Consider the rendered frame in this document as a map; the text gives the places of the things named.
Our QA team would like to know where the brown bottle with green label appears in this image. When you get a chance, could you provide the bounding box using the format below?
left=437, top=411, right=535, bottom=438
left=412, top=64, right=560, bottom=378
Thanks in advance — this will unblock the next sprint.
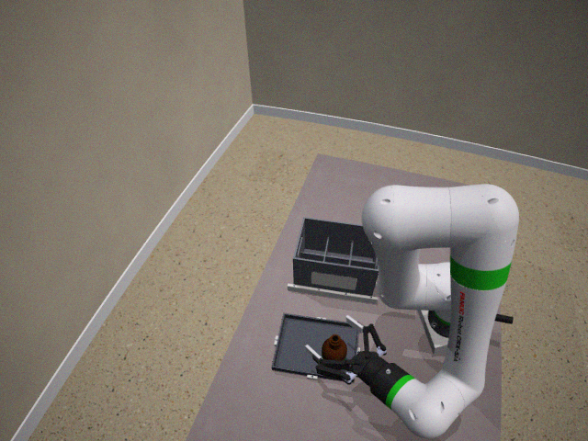
left=322, top=334, right=347, bottom=360

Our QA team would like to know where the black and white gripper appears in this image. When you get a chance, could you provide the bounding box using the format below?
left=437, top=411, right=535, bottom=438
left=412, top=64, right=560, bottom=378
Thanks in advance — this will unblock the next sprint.
left=305, top=315, right=389, bottom=387

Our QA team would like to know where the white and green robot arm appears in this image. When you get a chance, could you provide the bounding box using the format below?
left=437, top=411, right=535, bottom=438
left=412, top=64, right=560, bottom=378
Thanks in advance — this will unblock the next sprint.
left=362, top=184, right=519, bottom=438

